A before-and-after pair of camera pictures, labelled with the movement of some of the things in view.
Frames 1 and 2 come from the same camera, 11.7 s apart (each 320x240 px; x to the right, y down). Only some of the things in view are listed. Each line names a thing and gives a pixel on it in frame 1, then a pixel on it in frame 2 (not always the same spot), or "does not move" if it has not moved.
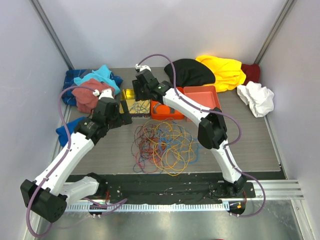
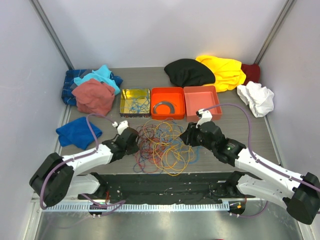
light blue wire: (140, 107) does not move
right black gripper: (136, 86) → (188, 137)
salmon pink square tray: (206, 95) does not move
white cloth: (260, 99) does not move
